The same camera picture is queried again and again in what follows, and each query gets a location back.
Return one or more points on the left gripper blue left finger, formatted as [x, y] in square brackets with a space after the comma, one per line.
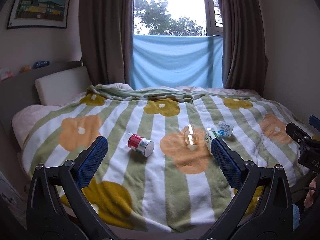
[57, 207]

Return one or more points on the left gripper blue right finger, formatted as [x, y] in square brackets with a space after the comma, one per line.
[262, 206]

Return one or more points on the orange label clear cup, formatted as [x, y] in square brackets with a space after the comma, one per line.
[190, 135]

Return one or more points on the blue label cut bottle cup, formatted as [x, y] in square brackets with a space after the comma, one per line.
[225, 129]

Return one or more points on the green label cut bottle cup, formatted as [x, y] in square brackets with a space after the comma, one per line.
[209, 136]

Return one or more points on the red label cut bottle cup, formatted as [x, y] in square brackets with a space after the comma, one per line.
[140, 144]

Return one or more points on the person's right hand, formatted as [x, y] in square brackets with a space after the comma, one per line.
[309, 197]

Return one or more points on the floral striped fleece blanket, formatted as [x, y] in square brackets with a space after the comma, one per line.
[177, 188]

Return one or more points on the right brown curtain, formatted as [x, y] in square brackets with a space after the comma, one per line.
[244, 63]

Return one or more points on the brown curtain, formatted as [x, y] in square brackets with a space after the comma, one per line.
[244, 63]
[106, 29]

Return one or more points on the white headboard cushion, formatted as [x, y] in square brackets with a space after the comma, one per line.
[61, 87]

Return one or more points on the orange toy figure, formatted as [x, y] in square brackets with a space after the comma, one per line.
[25, 69]

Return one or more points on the pink white packet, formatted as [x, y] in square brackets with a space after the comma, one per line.
[5, 74]

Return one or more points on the blue toy car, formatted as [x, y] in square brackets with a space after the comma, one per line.
[40, 64]

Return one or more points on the window shutter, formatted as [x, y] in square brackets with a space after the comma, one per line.
[214, 23]

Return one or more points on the light blue hanging sheet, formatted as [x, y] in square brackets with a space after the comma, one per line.
[174, 61]

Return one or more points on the left brown curtain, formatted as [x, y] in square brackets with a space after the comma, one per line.
[106, 29]

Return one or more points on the framed harbour picture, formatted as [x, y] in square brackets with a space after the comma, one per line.
[39, 14]

